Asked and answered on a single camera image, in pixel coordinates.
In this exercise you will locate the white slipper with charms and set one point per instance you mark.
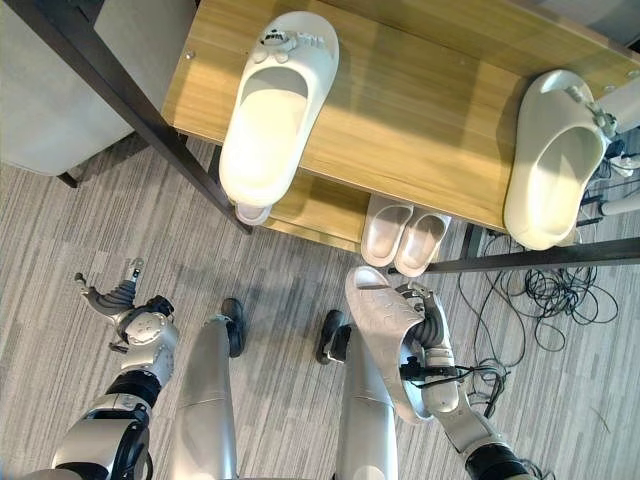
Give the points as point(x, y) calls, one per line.
point(550, 180)
point(272, 125)

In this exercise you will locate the plain white slipper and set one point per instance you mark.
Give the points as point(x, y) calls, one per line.
point(252, 214)
point(420, 245)
point(382, 230)

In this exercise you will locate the wooden shoe rack, black frame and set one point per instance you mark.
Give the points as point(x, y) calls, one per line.
point(400, 125)

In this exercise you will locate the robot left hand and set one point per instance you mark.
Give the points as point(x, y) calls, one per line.
point(117, 295)

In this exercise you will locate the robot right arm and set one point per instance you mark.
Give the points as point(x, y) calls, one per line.
point(450, 400)

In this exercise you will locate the robot right leg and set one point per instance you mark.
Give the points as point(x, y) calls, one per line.
point(367, 425)

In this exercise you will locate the grey-white slipper with patterned sole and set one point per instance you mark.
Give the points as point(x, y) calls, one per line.
point(380, 320)

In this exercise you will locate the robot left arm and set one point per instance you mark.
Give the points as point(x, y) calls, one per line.
point(130, 400)

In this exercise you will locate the grey upholstered sofa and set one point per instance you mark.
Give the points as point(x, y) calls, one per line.
point(50, 100)

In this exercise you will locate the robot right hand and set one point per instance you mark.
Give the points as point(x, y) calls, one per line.
point(434, 325)

